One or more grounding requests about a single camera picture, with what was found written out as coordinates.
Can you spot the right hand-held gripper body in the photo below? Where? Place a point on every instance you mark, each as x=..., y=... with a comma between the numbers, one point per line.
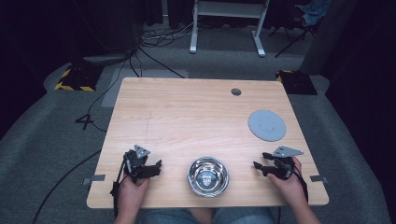
x=285, y=166

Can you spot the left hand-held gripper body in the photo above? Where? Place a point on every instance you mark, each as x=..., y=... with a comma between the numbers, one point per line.
x=135, y=161

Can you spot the person's right hand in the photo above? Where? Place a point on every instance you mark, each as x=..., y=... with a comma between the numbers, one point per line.
x=292, y=189

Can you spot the person's left hand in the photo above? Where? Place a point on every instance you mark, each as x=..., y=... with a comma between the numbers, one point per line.
x=132, y=194

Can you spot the round grey mat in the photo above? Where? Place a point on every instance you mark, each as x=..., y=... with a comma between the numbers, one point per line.
x=266, y=125

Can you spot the person's left leg in jeans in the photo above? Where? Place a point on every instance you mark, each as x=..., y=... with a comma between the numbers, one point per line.
x=169, y=216

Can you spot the person's leg in jeans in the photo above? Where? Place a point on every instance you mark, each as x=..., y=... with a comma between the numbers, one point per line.
x=169, y=216
x=246, y=216

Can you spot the person's right leg in jeans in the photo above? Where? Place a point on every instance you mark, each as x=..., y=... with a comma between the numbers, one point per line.
x=246, y=216

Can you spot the shiny steel bowl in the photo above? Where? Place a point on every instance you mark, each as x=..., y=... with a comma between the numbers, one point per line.
x=208, y=176

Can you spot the black yellow striped base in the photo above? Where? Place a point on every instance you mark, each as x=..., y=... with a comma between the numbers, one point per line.
x=77, y=79
x=297, y=82

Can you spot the black folding chair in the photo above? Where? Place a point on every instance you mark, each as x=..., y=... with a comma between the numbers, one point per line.
x=295, y=34

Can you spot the grey curtain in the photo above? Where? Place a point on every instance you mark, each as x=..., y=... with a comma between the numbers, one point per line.
x=330, y=37

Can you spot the blue cloth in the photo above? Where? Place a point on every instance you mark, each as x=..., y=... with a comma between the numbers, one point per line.
x=314, y=12

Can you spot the grey metal table bracket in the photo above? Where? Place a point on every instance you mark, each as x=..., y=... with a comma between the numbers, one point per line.
x=94, y=179
x=318, y=179

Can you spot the grey stand base plate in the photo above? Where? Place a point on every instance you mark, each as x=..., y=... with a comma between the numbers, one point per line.
x=104, y=58

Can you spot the white desk frame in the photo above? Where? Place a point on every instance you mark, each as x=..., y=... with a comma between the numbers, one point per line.
x=229, y=9

